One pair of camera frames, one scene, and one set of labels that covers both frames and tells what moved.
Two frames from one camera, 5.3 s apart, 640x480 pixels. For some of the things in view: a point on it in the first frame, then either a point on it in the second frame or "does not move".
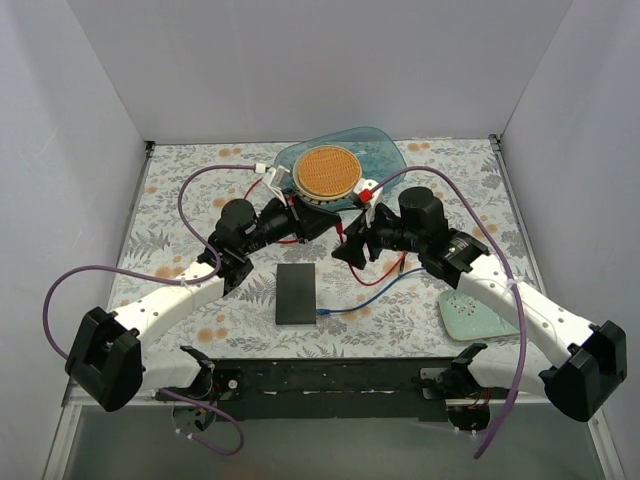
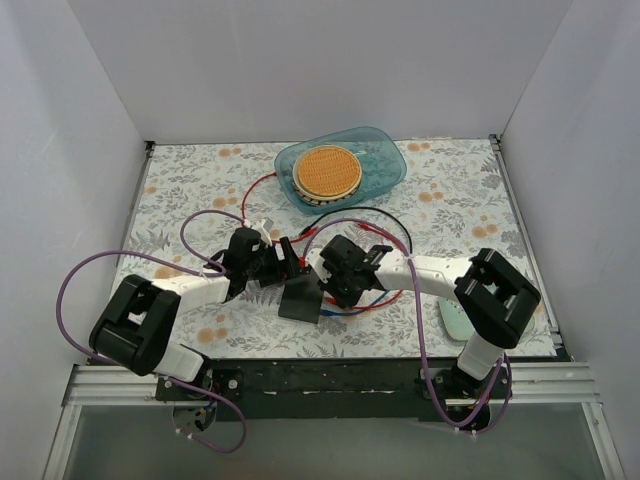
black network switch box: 295,294 does not move
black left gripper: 299,218 -> 282,258
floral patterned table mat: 373,273 does not move
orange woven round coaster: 328,172 does not move
